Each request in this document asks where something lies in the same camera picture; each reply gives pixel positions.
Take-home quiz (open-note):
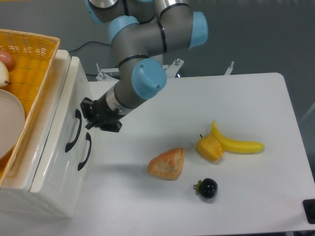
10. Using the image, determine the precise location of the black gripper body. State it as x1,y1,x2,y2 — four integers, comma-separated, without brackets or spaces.
94,93,123,132

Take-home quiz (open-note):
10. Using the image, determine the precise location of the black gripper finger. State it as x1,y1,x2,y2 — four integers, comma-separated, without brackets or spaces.
80,97,95,120
85,119,99,130

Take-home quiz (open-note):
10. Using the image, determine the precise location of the white top drawer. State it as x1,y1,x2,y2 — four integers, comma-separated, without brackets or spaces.
30,57,91,193

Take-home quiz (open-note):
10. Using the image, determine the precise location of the white drawer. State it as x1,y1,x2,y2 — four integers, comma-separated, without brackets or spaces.
30,57,91,193
48,118,92,217

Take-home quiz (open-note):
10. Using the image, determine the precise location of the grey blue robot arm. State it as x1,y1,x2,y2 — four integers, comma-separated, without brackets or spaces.
81,0,209,132

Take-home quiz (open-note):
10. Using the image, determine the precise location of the white lower drawer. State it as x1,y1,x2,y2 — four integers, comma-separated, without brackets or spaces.
48,118,92,217

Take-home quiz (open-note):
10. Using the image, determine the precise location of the white drawer cabinet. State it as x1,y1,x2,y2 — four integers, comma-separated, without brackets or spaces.
0,50,95,217

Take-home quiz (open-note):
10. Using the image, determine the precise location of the orange woven basket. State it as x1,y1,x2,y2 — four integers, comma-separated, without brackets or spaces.
0,29,60,184

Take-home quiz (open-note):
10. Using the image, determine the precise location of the white plate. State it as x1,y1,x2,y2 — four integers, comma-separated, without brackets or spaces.
0,89,25,159

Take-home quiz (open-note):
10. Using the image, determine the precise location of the croissant bread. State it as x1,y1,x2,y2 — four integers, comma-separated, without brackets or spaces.
147,147,186,180

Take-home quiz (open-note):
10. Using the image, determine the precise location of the white pear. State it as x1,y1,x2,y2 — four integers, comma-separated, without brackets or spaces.
0,62,11,88

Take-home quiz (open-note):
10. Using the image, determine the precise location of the yellow bell pepper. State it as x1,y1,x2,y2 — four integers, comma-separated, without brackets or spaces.
195,134,224,162

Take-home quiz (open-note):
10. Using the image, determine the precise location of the black mangosteen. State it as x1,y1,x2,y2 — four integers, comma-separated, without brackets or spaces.
193,178,218,199

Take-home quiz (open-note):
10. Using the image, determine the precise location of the yellow banana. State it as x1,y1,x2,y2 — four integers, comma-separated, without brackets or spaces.
211,121,265,154

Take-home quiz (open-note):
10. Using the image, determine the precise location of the black corner object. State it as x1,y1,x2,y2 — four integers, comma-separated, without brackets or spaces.
302,199,315,224

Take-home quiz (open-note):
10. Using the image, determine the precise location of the black cable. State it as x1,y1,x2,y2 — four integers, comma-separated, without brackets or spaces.
68,41,111,53

